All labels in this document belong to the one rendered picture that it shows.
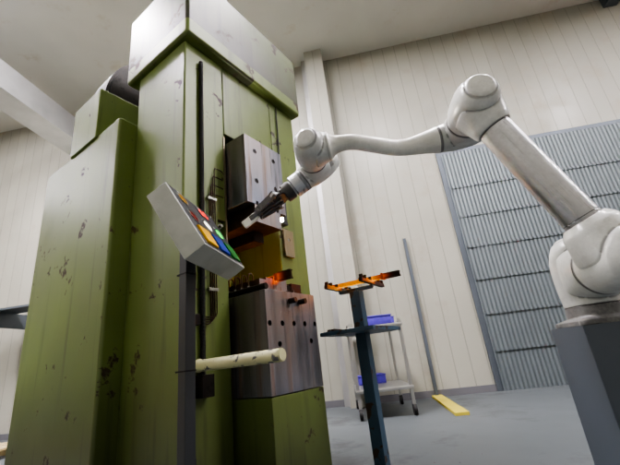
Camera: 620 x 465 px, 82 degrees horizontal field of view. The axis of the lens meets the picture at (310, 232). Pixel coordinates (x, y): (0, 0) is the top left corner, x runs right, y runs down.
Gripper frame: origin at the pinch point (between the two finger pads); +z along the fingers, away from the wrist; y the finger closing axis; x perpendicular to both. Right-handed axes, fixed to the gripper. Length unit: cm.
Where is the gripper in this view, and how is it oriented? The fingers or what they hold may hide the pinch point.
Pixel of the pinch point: (250, 220)
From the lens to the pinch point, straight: 140.5
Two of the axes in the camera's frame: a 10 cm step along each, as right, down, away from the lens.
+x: -5.8, -7.3, 3.6
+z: -7.9, 6.1, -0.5
